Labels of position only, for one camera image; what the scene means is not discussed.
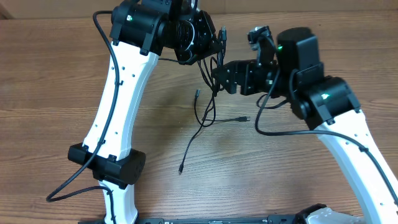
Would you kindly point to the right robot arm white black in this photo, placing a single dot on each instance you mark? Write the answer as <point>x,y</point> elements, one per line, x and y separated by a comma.
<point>290,66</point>

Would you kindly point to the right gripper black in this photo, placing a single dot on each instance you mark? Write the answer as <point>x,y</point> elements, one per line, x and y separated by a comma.
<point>247,71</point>

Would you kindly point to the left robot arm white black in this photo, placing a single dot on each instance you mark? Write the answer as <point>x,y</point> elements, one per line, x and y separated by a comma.
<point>140,31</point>

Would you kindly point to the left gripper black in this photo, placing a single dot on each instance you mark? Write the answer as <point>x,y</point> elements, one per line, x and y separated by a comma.
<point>208,43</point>

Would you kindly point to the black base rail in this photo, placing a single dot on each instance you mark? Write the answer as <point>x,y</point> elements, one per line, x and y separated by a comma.
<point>270,219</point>

